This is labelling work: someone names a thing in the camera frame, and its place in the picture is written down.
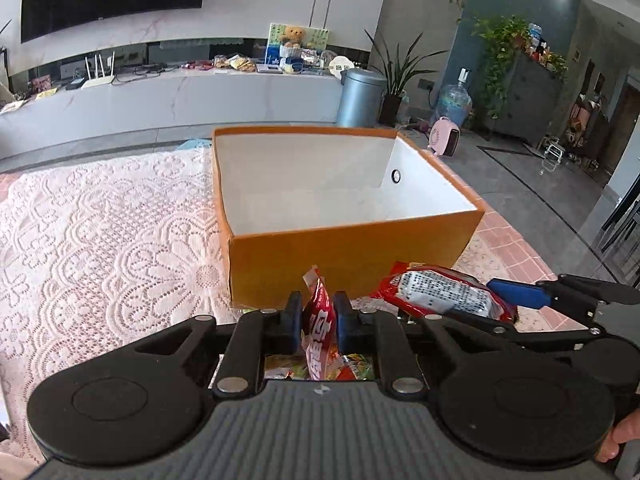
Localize red jerky snack packet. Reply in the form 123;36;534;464
302;266;338;364

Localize red foil snack bag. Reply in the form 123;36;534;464
371;261;518;324

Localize snacks on console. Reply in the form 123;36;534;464
180;54;257;73

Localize person's right hand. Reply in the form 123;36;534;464
596;410;640;463

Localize colourful snack packets pile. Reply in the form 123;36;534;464
264;354;374;382

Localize orange cardboard box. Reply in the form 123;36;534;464
212;126;485;309

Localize small white step stool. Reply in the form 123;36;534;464
541;142;565;172

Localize dark grey cabinet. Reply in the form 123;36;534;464
483;54;563;148

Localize light blue plastic stool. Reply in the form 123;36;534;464
176;139;212;151

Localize blue water jug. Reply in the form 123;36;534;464
435;68;473;127

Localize grey metal trash bin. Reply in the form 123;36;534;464
335;68;386;128

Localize potted long-leaf plant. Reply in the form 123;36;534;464
364;30;447;127

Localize green climbing plant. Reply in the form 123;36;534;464
473;15;568;119

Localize green picture board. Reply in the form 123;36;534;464
264;23;330;65

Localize brown teddy bear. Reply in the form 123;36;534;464
279;25;306;48

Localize white wifi router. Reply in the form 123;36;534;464
81;52;115;89

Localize long white tv console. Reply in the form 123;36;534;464
1;70;343;157

